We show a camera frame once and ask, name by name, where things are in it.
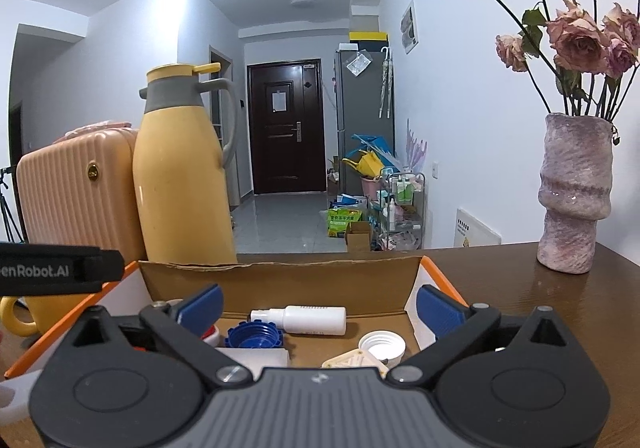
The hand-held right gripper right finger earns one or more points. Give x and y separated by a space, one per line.
440 313

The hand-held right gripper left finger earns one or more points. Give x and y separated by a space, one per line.
200 308

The white spray bottle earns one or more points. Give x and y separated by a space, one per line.
310 319

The orange cardboard box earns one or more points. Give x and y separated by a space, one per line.
325 288

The yellow mug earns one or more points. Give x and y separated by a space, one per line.
55 310

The blue notched cap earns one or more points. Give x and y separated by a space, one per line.
250 335

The white bottle cap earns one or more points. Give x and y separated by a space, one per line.
382 343

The black tripod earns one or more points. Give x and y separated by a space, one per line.
9 213

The pink ribbed suitcase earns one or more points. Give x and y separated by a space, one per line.
75 198

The white leaning board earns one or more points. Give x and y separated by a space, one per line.
475 230

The cream triangular tag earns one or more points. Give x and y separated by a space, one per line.
350 360

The small brown cardboard box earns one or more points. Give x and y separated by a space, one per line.
357 238

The yellow thermos jug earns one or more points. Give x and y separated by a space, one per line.
180 198

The green bag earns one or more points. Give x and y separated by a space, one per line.
342 224

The pink bucket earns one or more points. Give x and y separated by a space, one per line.
371 188

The purple feather decoration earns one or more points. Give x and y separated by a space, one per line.
416 150

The pink textured vase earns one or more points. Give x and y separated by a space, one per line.
575 208

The dark brown entrance door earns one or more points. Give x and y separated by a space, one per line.
270 147

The blue plastic bag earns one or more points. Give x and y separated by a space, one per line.
377 145

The grey refrigerator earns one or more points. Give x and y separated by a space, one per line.
360 117

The white paper notice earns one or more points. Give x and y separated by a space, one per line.
279 99

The white hanging umbrella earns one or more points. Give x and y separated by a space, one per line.
385 82

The clear plastic pouch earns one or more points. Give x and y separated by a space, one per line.
359 63

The yellow black box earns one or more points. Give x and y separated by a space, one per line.
368 37

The dried pink roses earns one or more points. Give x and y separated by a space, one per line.
580 40

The white wall outlet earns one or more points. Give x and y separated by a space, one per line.
435 171

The white wall panel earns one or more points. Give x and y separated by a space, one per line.
409 27

